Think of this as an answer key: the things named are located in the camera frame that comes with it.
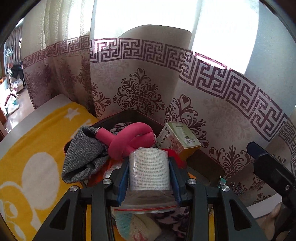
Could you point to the red cardboard box container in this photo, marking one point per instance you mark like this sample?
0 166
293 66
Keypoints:
205 162

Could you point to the white coat rack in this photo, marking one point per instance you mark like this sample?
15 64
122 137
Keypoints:
9 60

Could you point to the pink foam knot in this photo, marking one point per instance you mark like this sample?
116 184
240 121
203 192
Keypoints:
124 139

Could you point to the patterned beige curtain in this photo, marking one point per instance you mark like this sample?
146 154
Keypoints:
161 69

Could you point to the yellow and white towel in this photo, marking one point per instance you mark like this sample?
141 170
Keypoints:
34 148

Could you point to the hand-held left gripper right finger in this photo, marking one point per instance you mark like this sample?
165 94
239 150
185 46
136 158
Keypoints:
174 183

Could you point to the grey knit sock black cuff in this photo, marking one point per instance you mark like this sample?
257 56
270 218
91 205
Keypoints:
81 153

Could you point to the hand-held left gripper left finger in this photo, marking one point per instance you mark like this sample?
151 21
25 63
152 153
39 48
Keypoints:
122 183

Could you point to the dark clothes on chair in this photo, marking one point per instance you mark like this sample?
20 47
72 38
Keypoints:
16 70

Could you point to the small yellow carton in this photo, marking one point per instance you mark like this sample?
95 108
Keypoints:
175 141

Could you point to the person's right hand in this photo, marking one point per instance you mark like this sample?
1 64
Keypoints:
276 210

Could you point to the pastel striped sock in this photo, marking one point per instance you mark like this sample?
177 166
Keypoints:
134 226

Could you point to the white gauze roll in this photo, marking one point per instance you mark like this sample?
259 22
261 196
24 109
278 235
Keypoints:
149 169

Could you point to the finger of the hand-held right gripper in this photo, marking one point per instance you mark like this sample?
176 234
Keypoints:
266 160

